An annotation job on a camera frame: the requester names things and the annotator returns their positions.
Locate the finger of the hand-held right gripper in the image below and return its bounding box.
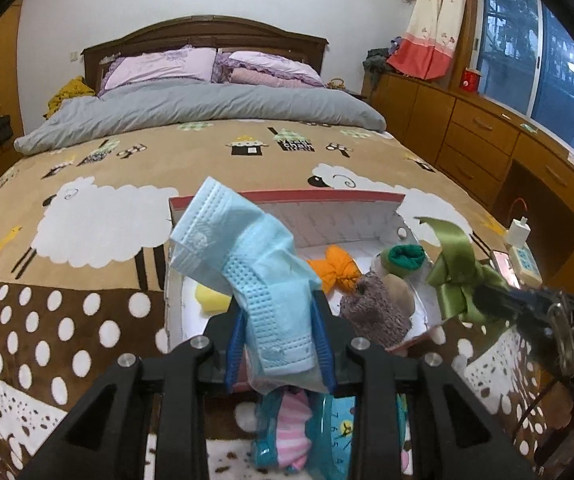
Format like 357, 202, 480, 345
472, 285, 555, 328
510, 321, 568, 376

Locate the beige makeup sponge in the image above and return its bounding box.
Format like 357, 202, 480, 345
384, 274, 415, 316

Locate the cream curtain red hem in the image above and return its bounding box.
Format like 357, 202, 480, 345
386, 0, 467, 81

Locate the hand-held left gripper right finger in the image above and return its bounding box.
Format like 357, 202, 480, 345
312, 290, 535, 480

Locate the plain pink pillow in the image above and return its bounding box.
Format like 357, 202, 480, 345
99, 46, 217, 93

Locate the window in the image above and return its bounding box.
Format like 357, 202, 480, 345
477, 0, 574, 183

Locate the teal package pink striped cloth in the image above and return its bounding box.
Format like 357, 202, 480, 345
249, 390, 410, 480

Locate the pile of dark clothes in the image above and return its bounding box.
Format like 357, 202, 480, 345
363, 37, 403, 88

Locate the red mug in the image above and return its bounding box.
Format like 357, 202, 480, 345
460, 67, 483, 92

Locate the white power strip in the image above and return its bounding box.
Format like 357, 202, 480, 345
506, 245, 543, 283

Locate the green ribbon bow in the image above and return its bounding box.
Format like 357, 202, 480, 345
413, 216, 510, 326

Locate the white cardboard box red rim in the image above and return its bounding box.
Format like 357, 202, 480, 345
164, 190, 450, 396

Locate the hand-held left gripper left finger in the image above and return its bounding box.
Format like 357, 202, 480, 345
19, 305, 248, 480

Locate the smartphone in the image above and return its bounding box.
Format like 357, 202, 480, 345
490, 250, 520, 288

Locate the long wooden drawer cabinet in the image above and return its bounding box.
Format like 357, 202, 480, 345
362, 70, 574, 281

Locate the grey duvet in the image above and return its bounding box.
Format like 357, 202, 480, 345
14, 81, 387, 156

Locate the brown sheep printed blanket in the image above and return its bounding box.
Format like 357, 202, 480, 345
0, 117, 553, 480

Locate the yellow sponge block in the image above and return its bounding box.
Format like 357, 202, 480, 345
196, 282, 233, 317

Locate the yellow knitted cloth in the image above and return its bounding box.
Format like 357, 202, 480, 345
44, 76, 96, 120

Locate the dark wooden headboard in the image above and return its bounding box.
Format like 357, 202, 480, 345
82, 15, 329, 96

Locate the brown knitted sock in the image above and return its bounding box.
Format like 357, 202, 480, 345
339, 275, 413, 348

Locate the orange cloth bundle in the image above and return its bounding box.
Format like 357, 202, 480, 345
307, 245, 360, 293

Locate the pink pillow purple lace trim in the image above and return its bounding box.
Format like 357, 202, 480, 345
214, 50, 325, 88

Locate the green sock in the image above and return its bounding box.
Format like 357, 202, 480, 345
386, 244, 426, 277

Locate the blue face mask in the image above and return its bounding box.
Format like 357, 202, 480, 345
168, 176, 333, 393

